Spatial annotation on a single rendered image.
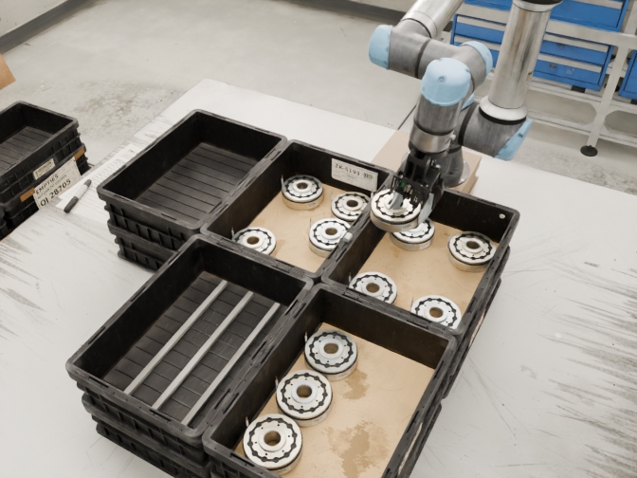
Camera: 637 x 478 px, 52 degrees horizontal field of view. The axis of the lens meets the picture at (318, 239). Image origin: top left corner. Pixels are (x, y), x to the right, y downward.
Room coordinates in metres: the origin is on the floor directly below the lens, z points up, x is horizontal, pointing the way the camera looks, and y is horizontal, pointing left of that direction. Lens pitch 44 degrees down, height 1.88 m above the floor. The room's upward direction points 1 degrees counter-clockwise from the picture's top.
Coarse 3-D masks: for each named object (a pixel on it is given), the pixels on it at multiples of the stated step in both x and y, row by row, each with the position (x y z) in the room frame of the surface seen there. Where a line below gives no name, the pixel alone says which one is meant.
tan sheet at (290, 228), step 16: (336, 192) 1.27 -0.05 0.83; (272, 208) 1.22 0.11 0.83; (288, 208) 1.21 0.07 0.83; (320, 208) 1.21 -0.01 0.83; (256, 224) 1.16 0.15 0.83; (272, 224) 1.16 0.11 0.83; (288, 224) 1.16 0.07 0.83; (304, 224) 1.15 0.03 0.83; (288, 240) 1.10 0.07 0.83; (304, 240) 1.10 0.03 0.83; (288, 256) 1.05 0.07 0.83; (304, 256) 1.05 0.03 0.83
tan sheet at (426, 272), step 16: (384, 240) 1.10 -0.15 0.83; (384, 256) 1.04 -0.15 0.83; (400, 256) 1.04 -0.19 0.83; (416, 256) 1.04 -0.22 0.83; (432, 256) 1.04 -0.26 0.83; (384, 272) 0.99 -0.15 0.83; (400, 272) 0.99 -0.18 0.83; (416, 272) 0.99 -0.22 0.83; (432, 272) 0.99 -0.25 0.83; (448, 272) 0.99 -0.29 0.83; (464, 272) 0.99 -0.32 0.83; (480, 272) 0.99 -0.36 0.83; (400, 288) 0.94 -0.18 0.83; (416, 288) 0.94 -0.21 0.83; (432, 288) 0.94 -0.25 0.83; (448, 288) 0.94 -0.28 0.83; (464, 288) 0.94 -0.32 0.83; (400, 304) 0.90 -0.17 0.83; (464, 304) 0.90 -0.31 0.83
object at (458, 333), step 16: (448, 192) 1.15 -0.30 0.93; (496, 208) 1.09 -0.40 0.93; (512, 208) 1.09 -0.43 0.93; (368, 224) 1.05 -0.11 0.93; (512, 224) 1.04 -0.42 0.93; (352, 240) 0.99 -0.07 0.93; (336, 256) 0.95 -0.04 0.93; (496, 256) 0.94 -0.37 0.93; (352, 288) 0.86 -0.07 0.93; (480, 288) 0.85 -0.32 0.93; (384, 304) 0.81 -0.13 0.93; (416, 320) 0.77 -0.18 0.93; (464, 320) 0.77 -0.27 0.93
